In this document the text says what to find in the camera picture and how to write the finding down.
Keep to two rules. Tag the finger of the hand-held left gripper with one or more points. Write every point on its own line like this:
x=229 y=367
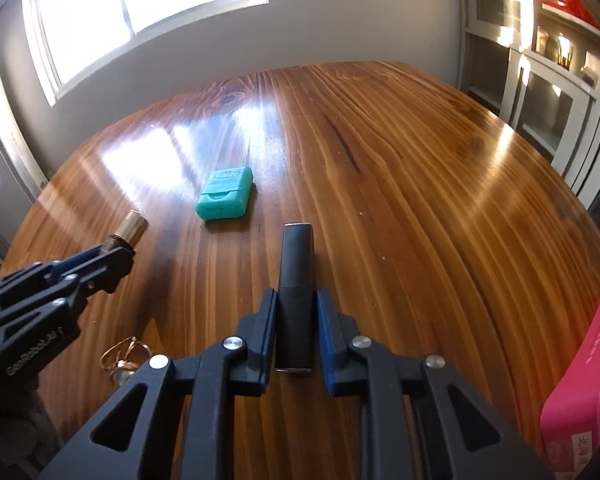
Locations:
x=115 y=272
x=80 y=261

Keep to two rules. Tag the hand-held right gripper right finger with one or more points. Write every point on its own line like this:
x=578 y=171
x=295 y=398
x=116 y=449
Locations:
x=327 y=340

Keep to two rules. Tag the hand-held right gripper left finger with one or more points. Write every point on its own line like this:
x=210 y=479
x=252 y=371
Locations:
x=269 y=330

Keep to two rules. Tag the gold lipstick tube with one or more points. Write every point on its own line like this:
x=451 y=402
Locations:
x=130 y=227

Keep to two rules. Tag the black lipstick tube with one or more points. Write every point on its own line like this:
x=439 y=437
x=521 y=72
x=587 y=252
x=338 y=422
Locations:
x=295 y=285

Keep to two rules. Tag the pink tin box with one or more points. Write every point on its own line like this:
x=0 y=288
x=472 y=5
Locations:
x=585 y=385

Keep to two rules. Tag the person's left forearm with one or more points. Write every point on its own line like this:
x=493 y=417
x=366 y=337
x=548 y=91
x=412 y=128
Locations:
x=15 y=420

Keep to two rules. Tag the metal ball keyring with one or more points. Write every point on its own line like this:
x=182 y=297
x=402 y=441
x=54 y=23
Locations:
x=122 y=360

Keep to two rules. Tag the teal dental floss box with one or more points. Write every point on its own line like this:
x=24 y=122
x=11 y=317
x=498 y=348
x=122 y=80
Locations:
x=225 y=195

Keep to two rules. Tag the grey glass-door cabinet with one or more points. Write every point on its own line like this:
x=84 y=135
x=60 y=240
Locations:
x=530 y=100

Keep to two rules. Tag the glass jar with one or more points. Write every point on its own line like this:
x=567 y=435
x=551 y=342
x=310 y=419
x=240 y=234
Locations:
x=542 y=42

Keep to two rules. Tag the dark glass bottle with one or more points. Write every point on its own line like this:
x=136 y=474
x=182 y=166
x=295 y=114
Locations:
x=565 y=55

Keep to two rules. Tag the red plastic bag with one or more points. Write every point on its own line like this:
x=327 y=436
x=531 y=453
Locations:
x=575 y=2

